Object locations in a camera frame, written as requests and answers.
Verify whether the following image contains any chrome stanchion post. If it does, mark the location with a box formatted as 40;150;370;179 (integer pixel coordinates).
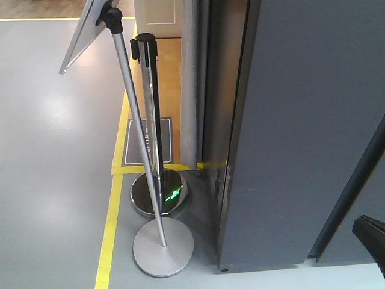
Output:
130;33;188;217

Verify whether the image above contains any grey curtain beside fridge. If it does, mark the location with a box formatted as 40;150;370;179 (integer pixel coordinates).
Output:
180;1;211;169

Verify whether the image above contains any silver sign stand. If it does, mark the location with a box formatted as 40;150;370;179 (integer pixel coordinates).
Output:
58;0;195;278

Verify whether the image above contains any refrigerator door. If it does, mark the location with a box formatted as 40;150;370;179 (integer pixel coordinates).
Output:
218;1;384;272

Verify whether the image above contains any dark grey refrigerator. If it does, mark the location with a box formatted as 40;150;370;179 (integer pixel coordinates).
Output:
308;120;384;267

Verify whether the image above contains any grey floor sign sticker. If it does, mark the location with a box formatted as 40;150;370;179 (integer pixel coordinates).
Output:
122;117;174;166

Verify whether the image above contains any white panelled door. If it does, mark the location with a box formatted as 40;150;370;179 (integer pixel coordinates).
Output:
134;0;182;39

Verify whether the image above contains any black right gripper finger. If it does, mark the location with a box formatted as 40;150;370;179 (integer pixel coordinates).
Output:
352;215;384;275

